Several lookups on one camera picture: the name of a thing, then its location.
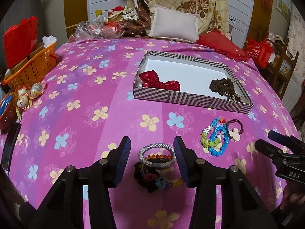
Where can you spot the red and blue toy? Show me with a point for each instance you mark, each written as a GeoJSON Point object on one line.
{"type": "Point", "coordinates": [6, 114]}

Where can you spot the leopard print scrunchie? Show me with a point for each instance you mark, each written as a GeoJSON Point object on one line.
{"type": "Point", "coordinates": [234, 98]}

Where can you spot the white pillow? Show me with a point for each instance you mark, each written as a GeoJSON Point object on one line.
{"type": "Point", "coordinates": [174, 23]}

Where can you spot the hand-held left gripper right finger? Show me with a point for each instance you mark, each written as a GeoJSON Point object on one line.
{"type": "Point", "coordinates": [181, 157]}

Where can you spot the dark velvet scrunchie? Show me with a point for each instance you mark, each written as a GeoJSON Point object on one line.
{"type": "Point", "coordinates": [140, 174]}

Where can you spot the egg ornament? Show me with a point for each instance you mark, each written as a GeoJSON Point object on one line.
{"type": "Point", "coordinates": [37, 90]}
{"type": "Point", "coordinates": [23, 92]}
{"type": "Point", "coordinates": [22, 101]}

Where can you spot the floral curtain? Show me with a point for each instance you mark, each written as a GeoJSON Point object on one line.
{"type": "Point", "coordinates": [297, 40]}

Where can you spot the pink floral bedsheet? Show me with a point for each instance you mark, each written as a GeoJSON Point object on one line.
{"type": "Point", "coordinates": [95, 124]}

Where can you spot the red gift bag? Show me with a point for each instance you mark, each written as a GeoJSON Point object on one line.
{"type": "Point", "coordinates": [19, 43]}

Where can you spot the red shopping bag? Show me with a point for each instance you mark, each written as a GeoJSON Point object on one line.
{"type": "Point", "coordinates": [259, 52]}

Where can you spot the wooden chair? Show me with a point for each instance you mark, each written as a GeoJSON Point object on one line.
{"type": "Point", "coordinates": [282, 59]}

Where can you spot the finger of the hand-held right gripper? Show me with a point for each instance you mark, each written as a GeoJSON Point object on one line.
{"type": "Point", "coordinates": [266, 148]}
{"type": "Point", "coordinates": [277, 137]}

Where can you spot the brown floral quilt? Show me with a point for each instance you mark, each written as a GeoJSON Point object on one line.
{"type": "Point", "coordinates": [140, 23]}

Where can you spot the yellow cup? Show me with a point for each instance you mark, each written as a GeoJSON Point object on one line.
{"type": "Point", "coordinates": [99, 13]}

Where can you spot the clear plastic bags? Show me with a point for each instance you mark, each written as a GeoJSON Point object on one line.
{"type": "Point", "coordinates": [90, 28]}

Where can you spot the wall picture frame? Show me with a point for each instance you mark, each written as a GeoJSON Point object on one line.
{"type": "Point", "coordinates": [282, 7]}

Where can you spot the striped cardboard box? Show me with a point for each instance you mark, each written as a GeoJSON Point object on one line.
{"type": "Point", "coordinates": [178, 97]}

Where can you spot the red bow scrunchie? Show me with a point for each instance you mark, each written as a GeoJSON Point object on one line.
{"type": "Point", "coordinates": [152, 77]}

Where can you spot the white tissue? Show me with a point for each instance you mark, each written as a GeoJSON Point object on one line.
{"type": "Point", "coordinates": [49, 40]}

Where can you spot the red plush toy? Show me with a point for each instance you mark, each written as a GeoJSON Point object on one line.
{"type": "Point", "coordinates": [116, 13]}

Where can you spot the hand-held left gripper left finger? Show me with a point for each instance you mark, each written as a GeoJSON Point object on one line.
{"type": "Point", "coordinates": [124, 157]}

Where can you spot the brown scrunchie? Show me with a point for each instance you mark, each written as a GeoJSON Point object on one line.
{"type": "Point", "coordinates": [221, 85]}

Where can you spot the orange plastic basket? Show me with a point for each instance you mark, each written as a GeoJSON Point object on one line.
{"type": "Point", "coordinates": [31, 71]}

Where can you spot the person's right hand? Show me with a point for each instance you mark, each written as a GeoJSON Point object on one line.
{"type": "Point", "coordinates": [294, 199]}

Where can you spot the red pillow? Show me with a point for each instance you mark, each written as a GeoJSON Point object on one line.
{"type": "Point", "coordinates": [219, 43]}

